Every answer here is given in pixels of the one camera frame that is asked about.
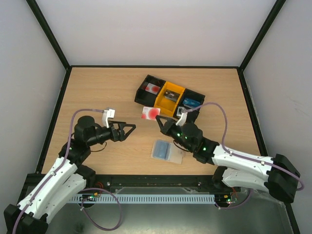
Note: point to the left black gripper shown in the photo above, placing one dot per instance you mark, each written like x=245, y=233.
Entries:
x=121, y=125

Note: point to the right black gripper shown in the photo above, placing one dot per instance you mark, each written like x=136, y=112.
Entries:
x=169, y=127

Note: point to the yellow bin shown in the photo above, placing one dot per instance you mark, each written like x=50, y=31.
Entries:
x=167, y=106

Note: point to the red credit card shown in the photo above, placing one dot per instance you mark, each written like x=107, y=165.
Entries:
x=150, y=113

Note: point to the black bin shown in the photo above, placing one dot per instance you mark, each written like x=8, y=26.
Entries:
x=192, y=116
x=145, y=98

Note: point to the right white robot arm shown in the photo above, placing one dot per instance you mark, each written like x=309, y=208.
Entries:
x=274, y=175

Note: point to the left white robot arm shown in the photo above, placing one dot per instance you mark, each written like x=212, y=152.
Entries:
x=67, y=177

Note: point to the dark card in bin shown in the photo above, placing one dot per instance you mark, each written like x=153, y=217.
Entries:
x=171, y=95

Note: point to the blue card in bin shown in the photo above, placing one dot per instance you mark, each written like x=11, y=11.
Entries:
x=190, y=103

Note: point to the blue card in holder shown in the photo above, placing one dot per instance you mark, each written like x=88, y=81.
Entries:
x=160, y=150

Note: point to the red white card in bin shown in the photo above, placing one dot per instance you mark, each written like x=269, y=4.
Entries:
x=151, y=88

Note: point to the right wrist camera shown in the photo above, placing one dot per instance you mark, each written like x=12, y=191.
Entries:
x=182, y=116

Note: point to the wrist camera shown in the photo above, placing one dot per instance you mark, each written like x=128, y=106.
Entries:
x=108, y=113
x=182, y=116

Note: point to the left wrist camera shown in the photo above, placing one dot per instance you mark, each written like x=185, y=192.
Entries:
x=108, y=113

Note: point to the grey slotted cable duct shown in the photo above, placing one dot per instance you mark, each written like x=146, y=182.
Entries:
x=144, y=199

